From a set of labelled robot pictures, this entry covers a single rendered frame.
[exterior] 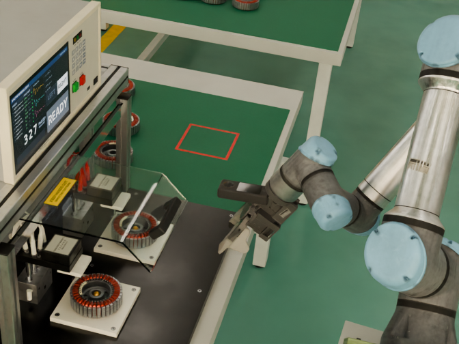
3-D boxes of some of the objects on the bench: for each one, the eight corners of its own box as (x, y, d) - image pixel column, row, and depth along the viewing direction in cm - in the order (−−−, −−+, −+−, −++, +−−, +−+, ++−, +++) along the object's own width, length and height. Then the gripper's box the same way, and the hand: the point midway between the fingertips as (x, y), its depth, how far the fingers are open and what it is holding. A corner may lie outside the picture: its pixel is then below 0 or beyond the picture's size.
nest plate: (173, 228, 196) (173, 224, 195) (154, 265, 184) (154, 261, 183) (116, 216, 198) (116, 211, 197) (93, 251, 186) (93, 248, 185)
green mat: (289, 110, 256) (290, 109, 256) (248, 216, 206) (248, 216, 206) (24, 57, 271) (23, 57, 271) (-75, 145, 221) (-75, 145, 221)
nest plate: (140, 291, 176) (141, 287, 175) (116, 338, 164) (116, 333, 163) (78, 276, 178) (78, 271, 178) (49, 321, 166) (49, 317, 165)
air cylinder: (52, 282, 176) (52, 263, 173) (37, 304, 170) (37, 285, 167) (31, 277, 177) (30, 259, 174) (16, 299, 171) (14, 280, 168)
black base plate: (240, 219, 205) (240, 212, 204) (164, 407, 153) (164, 400, 151) (72, 182, 212) (71, 175, 211) (-56, 349, 160) (-58, 342, 159)
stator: (107, 140, 231) (107, 130, 229) (98, 121, 239) (98, 110, 237) (144, 135, 235) (144, 125, 233) (133, 117, 243) (134, 106, 241)
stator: (127, 288, 175) (127, 275, 173) (115, 323, 166) (115, 310, 163) (78, 280, 175) (78, 268, 173) (63, 316, 166) (63, 303, 164)
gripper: (293, 224, 167) (238, 276, 179) (304, 184, 180) (253, 236, 191) (261, 200, 166) (207, 254, 177) (275, 162, 178) (225, 216, 190)
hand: (223, 235), depth 183 cm, fingers open, 9 cm apart
